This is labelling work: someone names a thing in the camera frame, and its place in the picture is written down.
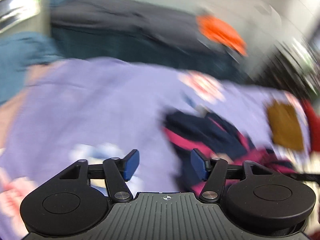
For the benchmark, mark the navy Mickey Mouse sweatshirt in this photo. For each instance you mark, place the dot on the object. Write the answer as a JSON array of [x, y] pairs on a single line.
[[215, 137]]

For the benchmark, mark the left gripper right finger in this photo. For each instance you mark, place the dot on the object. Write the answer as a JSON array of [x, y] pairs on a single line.
[[213, 172]]

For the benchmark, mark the orange towel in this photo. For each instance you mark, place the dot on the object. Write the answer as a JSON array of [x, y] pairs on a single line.
[[221, 32]]

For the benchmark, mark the dark teal bed cover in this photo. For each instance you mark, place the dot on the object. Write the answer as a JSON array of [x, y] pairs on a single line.
[[83, 43]]

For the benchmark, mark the purple floral bed sheet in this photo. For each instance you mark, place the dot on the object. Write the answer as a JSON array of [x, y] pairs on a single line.
[[83, 112]]

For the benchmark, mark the red garment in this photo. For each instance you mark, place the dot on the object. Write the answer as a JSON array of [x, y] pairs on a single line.
[[313, 122]]

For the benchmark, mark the black wire rack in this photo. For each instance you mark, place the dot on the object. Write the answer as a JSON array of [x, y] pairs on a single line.
[[291, 67]]

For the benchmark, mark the grey blanket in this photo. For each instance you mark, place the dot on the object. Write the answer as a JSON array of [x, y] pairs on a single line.
[[172, 27]]

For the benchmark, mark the brown folded garment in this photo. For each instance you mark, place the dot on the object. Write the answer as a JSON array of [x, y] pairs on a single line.
[[285, 127]]

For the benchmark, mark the blue teal bedding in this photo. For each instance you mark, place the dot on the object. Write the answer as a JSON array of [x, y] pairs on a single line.
[[24, 41]]

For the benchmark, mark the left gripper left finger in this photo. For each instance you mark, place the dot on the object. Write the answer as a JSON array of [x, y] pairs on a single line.
[[117, 172]]

